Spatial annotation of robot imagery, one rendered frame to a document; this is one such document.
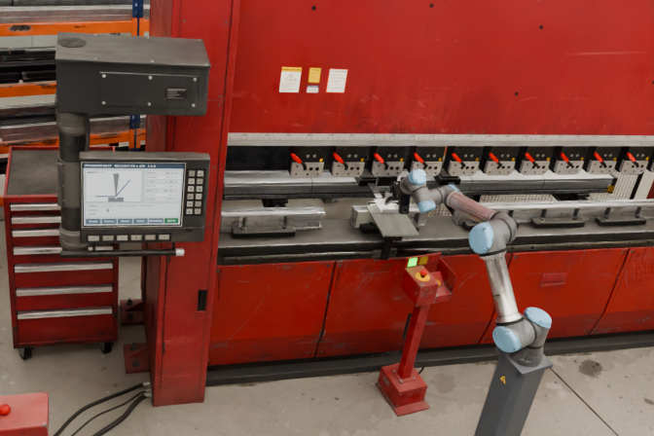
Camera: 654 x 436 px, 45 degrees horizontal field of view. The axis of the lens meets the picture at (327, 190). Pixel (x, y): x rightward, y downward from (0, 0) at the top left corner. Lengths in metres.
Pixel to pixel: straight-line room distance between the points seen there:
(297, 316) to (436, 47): 1.49
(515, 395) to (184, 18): 2.08
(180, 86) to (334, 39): 0.91
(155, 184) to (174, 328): 1.07
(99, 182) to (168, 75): 0.46
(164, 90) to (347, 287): 1.66
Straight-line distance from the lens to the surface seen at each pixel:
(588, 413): 4.70
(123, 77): 2.74
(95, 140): 4.97
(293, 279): 3.89
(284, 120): 3.54
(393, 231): 3.76
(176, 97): 2.78
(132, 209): 2.96
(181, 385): 4.07
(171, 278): 3.62
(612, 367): 5.08
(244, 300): 3.90
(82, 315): 4.19
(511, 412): 3.71
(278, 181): 4.03
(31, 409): 3.05
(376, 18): 3.47
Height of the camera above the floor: 2.97
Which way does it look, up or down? 30 degrees down
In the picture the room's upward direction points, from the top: 9 degrees clockwise
